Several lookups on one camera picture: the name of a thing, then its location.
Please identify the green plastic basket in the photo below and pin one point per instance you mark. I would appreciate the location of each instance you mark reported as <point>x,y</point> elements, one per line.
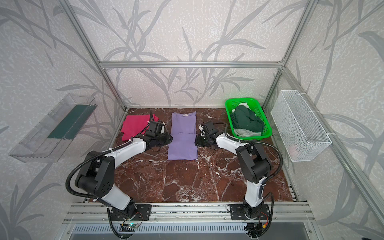
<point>255,106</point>

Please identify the aluminium frame post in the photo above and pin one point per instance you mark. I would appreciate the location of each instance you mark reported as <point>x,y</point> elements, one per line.
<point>307,13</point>
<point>70,14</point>

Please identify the green circuit board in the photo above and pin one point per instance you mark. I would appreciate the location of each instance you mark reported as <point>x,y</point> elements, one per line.
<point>129,227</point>

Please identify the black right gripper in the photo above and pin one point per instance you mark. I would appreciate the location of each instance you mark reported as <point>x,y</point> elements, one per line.
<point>201,140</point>

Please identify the clear plastic wall tray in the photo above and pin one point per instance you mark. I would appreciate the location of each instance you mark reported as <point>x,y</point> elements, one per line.
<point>48,140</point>

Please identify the purple printed t-shirt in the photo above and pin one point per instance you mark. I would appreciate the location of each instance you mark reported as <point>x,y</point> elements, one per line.
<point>183,132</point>

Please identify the white wire mesh basket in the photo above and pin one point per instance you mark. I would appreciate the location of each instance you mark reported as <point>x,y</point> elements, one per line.
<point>301,132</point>

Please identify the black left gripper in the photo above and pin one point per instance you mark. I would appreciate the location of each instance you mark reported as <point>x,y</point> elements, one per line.
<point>163,139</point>

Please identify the aluminium horizontal frame bar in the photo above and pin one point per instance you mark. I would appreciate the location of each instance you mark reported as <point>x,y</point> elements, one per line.
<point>154,64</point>

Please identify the white t-shirt in basket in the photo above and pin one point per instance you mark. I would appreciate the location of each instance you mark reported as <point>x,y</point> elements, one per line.
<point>245,133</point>

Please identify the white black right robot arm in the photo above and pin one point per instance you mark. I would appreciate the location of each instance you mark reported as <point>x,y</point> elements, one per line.
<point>255,167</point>

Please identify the folded magenta t-shirt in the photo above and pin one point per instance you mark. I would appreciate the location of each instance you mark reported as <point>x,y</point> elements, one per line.
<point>133,125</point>

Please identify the dark green t-shirt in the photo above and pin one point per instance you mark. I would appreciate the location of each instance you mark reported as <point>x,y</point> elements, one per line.
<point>244,118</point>

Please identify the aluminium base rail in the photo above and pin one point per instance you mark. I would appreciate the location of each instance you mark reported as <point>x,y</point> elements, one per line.
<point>181,212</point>

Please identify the left aluminium frame post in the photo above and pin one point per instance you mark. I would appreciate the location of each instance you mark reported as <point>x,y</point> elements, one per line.
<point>70,14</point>

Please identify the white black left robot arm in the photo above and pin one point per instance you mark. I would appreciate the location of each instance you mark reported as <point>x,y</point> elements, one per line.
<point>96,175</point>

